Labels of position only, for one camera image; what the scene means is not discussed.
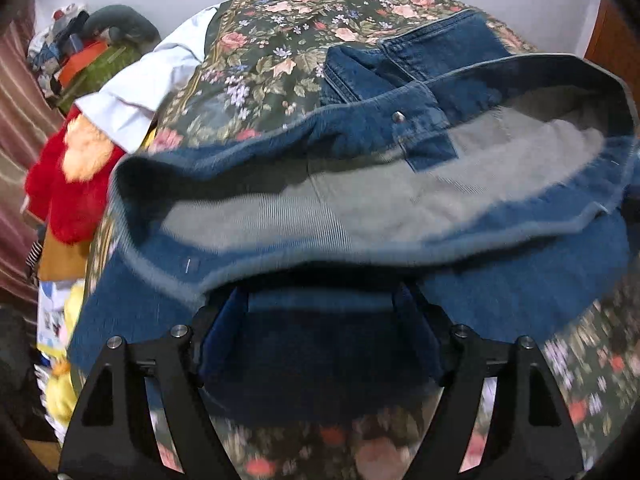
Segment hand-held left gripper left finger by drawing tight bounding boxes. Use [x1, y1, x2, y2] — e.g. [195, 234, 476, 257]
[57, 300, 238, 480]

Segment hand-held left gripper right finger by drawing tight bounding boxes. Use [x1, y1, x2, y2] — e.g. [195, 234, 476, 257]
[400, 285, 586, 480]

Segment blue denim jacket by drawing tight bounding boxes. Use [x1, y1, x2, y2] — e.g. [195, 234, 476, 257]
[67, 10, 640, 413]

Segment brown cardboard board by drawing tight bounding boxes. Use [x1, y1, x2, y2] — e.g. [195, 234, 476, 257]
[37, 232, 93, 282]

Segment red plush toy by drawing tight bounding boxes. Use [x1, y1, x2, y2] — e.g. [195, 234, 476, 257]
[25, 107, 126, 246]

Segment white shirt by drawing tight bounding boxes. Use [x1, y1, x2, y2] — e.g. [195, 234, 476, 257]
[75, 5, 221, 153]

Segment striped brown curtain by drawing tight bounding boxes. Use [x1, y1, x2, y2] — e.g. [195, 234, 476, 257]
[0, 10, 66, 306]

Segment green patterned cabinet cover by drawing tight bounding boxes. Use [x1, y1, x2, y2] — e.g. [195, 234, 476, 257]
[56, 42, 146, 113]

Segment orange box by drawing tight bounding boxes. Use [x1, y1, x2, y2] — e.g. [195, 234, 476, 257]
[57, 40, 109, 86]

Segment floral bedspread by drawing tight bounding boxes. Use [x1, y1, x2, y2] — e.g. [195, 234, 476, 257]
[82, 0, 640, 480]

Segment grey neck pillow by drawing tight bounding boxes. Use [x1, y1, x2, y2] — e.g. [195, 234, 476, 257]
[82, 5, 161, 47]

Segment wooden wardrobe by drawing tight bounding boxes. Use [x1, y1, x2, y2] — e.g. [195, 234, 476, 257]
[582, 0, 637, 86]

